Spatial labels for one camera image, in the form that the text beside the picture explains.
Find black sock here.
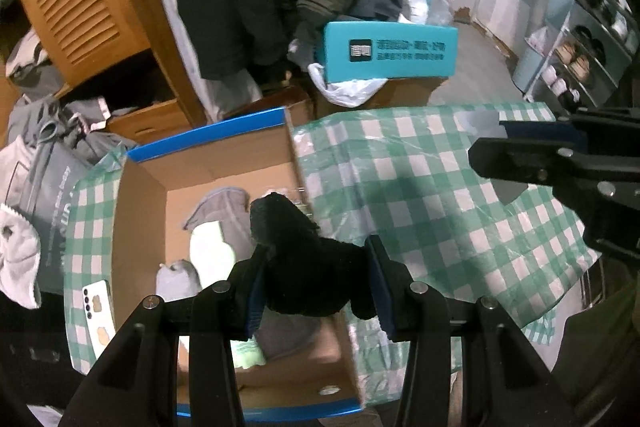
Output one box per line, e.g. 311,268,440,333
250,192,376,320

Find blue cardboard box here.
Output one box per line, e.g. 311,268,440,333
104,102,360,424

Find light green plastic bag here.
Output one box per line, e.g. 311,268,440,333
230,337,267,369

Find white plastic bag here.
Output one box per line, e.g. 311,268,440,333
307,63,388,108

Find white smartphone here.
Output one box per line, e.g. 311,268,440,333
82,280,116,359

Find shoe rack with shoes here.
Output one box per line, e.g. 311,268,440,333
514,0,639,114

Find grey sock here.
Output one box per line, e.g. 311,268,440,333
155,260,202,303

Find white grey cloth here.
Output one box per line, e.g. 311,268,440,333
183,186,321,362

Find brown cardboard box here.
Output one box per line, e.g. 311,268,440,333
219,74,452,128

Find grey clothes pile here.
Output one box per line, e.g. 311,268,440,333
1,30,136,310

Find wooden louvered cabinet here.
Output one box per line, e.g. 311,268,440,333
1,0,207,143

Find green white checkered tablecloth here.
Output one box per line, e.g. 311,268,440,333
64,103,597,373

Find teal shoe box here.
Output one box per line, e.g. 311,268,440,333
318,20,458,83

